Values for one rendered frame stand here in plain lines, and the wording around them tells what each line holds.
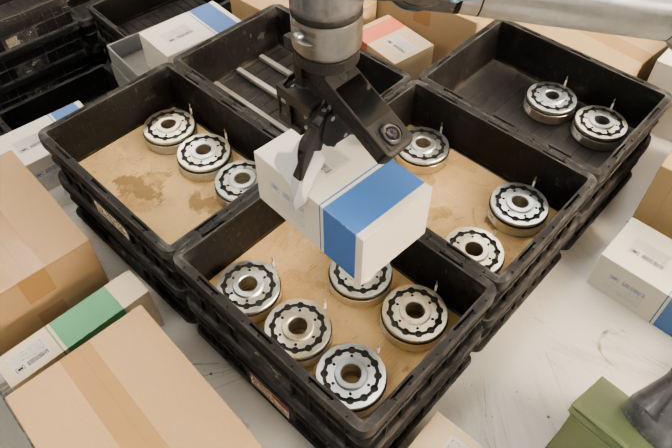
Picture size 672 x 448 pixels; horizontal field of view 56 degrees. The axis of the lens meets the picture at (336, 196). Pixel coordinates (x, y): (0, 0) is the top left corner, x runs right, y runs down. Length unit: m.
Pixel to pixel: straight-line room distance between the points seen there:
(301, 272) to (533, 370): 0.43
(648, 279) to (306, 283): 0.59
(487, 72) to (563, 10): 0.73
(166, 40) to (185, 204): 0.44
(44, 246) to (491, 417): 0.79
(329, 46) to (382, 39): 0.87
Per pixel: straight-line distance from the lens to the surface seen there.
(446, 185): 1.20
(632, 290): 1.25
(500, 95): 1.42
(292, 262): 1.07
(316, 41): 0.64
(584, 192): 1.11
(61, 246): 1.15
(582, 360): 1.20
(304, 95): 0.72
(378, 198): 0.75
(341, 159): 0.80
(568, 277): 1.29
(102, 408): 0.97
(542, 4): 0.76
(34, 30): 2.35
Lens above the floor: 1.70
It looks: 49 degrees down
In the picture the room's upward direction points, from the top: straight up
